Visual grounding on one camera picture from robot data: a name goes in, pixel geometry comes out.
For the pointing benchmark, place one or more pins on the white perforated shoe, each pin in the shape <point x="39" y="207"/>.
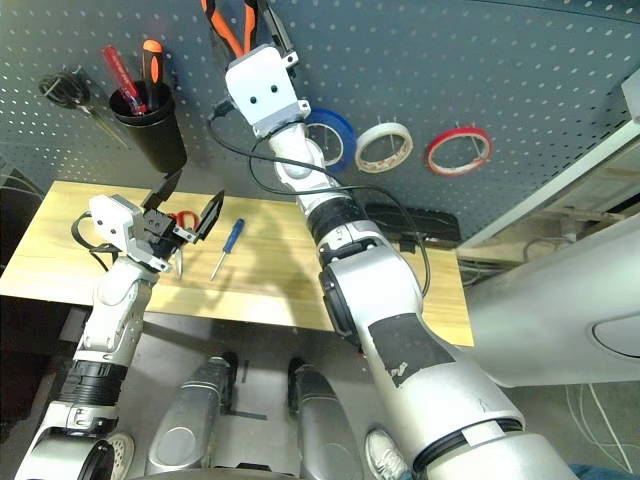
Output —
<point x="121" y="450"/>

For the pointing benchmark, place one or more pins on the black plastic tool case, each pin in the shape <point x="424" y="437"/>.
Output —
<point x="435" y="225"/>

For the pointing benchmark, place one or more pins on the white pegboard frame post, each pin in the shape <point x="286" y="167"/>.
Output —
<point x="560" y="185"/>

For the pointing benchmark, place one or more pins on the silver robot leg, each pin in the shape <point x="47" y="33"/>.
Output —
<point x="325" y="430"/>
<point x="190" y="420"/>

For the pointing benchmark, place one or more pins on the dark grey pegboard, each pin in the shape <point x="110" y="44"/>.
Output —
<point x="425" y="60"/>

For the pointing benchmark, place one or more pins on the orange black needle-nose pliers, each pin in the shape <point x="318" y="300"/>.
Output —
<point x="220" y="27"/>

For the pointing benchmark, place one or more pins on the white sneaker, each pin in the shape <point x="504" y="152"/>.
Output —
<point x="385" y="455"/>

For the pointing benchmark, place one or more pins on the blue tape roll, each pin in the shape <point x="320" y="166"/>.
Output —
<point x="345" y="135"/>

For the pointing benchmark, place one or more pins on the metal double peg hook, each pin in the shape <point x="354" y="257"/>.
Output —
<point x="325" y="140"/>
<point x="482" y="150"/>
<point x="397" y="142"/>

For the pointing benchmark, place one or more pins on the orange black screwdriver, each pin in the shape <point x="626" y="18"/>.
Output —
<point x="152" y="65"/>

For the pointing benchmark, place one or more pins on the large white machine housing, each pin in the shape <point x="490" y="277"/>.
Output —
<point x="550" y="310"/>

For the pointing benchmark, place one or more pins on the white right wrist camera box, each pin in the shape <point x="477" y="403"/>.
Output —
<point x="260" y="85"/>

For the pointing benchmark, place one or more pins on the red tape roll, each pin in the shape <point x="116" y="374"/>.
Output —
<point x="432" y="152"/>

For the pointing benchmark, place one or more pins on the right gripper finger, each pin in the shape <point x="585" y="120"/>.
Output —
<point x="275" y="25"/>

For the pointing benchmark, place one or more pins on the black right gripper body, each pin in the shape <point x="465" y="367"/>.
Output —
<point x="290" y="57"/>

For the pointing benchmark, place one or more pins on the black cup holder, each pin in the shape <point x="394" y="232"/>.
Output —
<point x="155" y="145"/>

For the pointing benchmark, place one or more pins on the silver right robot leg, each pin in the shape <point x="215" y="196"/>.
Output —
<point x="325" y="430"/>

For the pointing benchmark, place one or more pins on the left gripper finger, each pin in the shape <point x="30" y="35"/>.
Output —
<point x="162" y="190"/>
<point x="210" y="217"/>

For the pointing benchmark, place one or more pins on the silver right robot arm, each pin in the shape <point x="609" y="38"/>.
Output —
<point x="380" y="300"/>

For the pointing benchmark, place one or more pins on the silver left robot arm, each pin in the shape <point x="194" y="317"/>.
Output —
<point x="115" y="310"/>

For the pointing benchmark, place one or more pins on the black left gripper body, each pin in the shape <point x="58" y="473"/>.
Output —
<point x="155" y="232"/>

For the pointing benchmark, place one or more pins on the silver left robot leg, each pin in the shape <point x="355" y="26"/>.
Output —
<point x="190" y="420"/>

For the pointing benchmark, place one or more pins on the blue jeans leg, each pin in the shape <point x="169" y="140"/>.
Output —
<point x="605" y="472"/>

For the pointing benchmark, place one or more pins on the white tape roll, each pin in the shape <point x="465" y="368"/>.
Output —
<point x="385" y="129"/>

